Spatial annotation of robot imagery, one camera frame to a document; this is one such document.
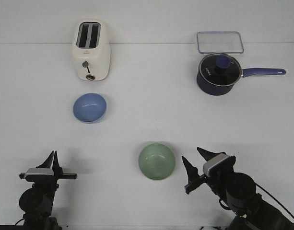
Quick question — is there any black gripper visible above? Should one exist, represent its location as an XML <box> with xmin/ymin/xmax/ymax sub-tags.
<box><xmin>19</xmin><ymin>150</ymin><xmax>77</xmax><ymax>189</ymax></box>
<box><xmin>182</xmin><ymin>147</ymin><xmax>236</xmax><ymax>195</ymax></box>

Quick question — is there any green bowl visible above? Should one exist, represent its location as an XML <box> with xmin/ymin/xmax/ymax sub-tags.
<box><xmin>138</xmin><ymin>143</ymin><xmax>176</xmax><ymax>181</ymax></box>

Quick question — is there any blue bowl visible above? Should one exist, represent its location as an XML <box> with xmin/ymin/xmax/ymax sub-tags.
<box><xmin>72</xmin><ymin>93</ymin><xmax>107</xmax><ymax>124</ymax></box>

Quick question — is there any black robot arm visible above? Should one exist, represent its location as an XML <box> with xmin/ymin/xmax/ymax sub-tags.
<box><xmin>182</xmin><ymin>148</ymin><xmax>294</xmax><ymax>230</ymax></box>
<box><xmin>19</xmin><ymin>150</ymin><xmax>77</xmax><ymax>230</ymax></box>

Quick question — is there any dark blue saucepan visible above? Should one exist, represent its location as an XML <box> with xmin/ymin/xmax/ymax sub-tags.
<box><xmin>197</xmin><ymin>68</ymin><xmax>286</xmax><ymax>96</ymax></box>

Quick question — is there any glass pot lid blue knob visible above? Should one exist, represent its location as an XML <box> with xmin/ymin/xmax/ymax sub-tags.
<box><xmin>199</xmin><ymin>53</ymin><xmax>242</xmax><ymax>86</ymax></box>

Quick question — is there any clear plastic container lid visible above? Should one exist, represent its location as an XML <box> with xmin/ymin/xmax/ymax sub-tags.
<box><xmin>197</xmin><ymin>31</ymin><xmax>244</xmax><ymax>54</ymax></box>

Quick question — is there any white two-slot toaster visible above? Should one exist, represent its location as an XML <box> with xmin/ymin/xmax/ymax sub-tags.
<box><xmin>72</xmin><ymin>19</ymin><xmax>111</xmax><ymax>81</ymax></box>

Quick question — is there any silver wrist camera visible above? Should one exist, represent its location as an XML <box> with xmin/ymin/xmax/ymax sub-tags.
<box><xmin>24</xmin><ymin>168</ymin><xmax>54</xmax><ymax>177</ymax></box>
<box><xmin>203</xmin><ymin>153</ymin><xmax>229</xmax><ymax>177</ymax></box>

